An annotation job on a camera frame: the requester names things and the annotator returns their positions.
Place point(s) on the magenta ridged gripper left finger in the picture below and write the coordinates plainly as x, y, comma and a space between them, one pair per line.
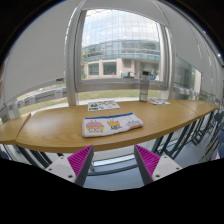
73, 168

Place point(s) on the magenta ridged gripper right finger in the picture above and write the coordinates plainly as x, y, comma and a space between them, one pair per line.
153, 167

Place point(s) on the colourful sticker sheet centre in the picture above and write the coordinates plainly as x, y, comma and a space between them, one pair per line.
102, 105

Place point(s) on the colourful sticker sheet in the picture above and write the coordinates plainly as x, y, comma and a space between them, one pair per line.
158, 101
102, 105

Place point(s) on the colourful sticker sheet right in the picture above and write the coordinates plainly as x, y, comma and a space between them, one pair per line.
158, 101

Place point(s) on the wooden side table left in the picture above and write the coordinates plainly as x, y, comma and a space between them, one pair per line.
10, 130

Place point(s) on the wooden side table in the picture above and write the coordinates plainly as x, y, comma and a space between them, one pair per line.
10, 130
201, 108

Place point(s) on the wooden side table right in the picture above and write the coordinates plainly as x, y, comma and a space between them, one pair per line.
201, 108

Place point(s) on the clear plastic water bottle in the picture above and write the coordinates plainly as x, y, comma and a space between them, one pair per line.
144, 86

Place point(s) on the blue chair right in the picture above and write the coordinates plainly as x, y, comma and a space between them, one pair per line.
219, 117

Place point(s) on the white roller blind left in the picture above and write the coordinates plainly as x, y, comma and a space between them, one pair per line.
37, 57

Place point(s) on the grey window frame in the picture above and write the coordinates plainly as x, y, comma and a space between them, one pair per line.
111, 42

